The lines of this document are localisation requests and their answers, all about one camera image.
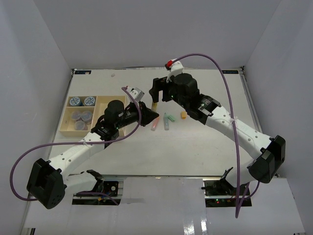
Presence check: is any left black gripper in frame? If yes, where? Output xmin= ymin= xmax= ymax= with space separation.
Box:
xmin=115 ymin=100 xmax=159 ymax=130

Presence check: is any yellow highlighter pen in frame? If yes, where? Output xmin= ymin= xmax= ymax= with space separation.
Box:
xmin=151 ymin=102 xmax=157 ymax=112

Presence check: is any green highlighter pen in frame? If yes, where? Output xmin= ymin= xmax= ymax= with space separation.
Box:
xmin=163 ymin=113 xmax=169 ymax=131

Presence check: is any blue white ink jar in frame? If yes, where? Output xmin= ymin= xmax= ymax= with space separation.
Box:
xmin=84 ymin=96 xmax=96 ymax=106
xmin=69 ymin=96 xmax=82 ymax=107

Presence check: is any paperclip jar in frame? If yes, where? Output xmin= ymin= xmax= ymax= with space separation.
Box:
xmin=70 ymin=111 xmax=82 ymax=121
xmin=74 ymin=120 xmax=88 ymax=131
xmin=81 ymin=111 xmax=93 ymax=123

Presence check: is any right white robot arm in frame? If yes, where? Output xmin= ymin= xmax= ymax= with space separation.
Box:
xmin=149 ymin=73 xmax=286 ymax=195

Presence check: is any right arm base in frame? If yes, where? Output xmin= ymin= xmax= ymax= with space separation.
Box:
xmin=201 ymin=180 xmax=237 ymax=208

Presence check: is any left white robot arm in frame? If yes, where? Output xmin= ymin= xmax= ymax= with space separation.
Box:
xmin=26 ymin=100 xmax=159 ymax=209

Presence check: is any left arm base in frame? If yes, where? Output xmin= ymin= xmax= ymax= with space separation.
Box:
xmin=72 ymin=181 xmax=121 ymax=206

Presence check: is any orange highlighter pen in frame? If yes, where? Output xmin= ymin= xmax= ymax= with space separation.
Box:
xmin=151 ymin=117 xmax=159 ymax=131

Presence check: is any orange highlighter cap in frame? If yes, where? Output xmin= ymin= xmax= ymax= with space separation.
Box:
xmin=180 ymin=111 xmax=187 ymax=119

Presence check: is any beige wooden organizer tray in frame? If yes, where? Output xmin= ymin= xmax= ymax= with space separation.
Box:
xmin=59 ymin=96 xmax=128 ymax=138

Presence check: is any right table logo sticker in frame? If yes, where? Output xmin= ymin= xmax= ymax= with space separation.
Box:
xmin=222 ymin=70 xmax=239 ymax=74

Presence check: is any table logo sticker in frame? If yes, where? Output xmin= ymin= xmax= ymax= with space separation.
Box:
xmin=222 ymin=70 xmax=239 ymax=74
xmin=74 ymin=70 xmax=91 ymax=75

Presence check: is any left table logo sticker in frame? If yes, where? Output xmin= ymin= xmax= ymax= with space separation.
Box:
xmin=74 ymin=70 xmax=91 ymax=75

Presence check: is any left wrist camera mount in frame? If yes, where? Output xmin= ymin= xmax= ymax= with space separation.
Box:
xmin=126 ymin=86 xmax=145 ymax=102

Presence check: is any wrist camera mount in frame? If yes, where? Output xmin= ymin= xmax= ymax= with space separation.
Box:
xmin=165 ymin=59 xmax=184 ymax=83
xmin=126 ymin=86 xmax=145 ymax=102

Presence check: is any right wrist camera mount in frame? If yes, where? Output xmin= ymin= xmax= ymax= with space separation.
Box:
xmin=165 ymin=59 xmax=184 ymax=83

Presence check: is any aluminium table rail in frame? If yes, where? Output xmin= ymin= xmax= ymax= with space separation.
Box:
xmin=239 ymin=66 xmax=279 ymax=177

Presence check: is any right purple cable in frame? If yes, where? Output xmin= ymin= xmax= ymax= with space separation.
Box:
xmin=175 ymin=52 xmax=260 ymax=218

